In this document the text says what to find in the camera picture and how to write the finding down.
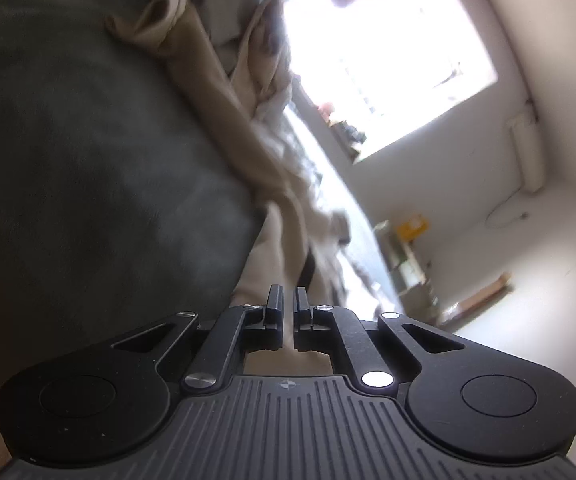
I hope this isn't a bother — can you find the beige zip-up hoodie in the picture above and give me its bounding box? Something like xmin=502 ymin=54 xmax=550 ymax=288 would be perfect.
xmin=104 ymin=0 xmax=364 ymax=376

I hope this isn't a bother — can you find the white desk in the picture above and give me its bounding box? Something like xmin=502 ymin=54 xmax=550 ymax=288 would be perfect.
xmin=373 ymin=221 xmax=440 ymax=325

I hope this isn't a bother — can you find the yellow box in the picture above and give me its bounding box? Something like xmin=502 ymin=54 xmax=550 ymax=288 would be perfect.
xmin=396 ymin=214 xmax=429 ymax=243

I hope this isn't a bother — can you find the long cardboard box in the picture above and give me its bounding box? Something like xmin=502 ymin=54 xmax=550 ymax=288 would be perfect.
xmin=440 ymin=272 xmax=511 ymax=324

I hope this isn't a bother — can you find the dark grey bed blanket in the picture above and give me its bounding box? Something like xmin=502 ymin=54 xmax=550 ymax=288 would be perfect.
xmin=0 ymin=0 xmax=262 ymax=385

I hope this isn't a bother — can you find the white wall air conditioner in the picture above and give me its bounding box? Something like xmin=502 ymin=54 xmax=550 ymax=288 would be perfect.
xmin=506 ymin=110 xmax=547 ymax=194

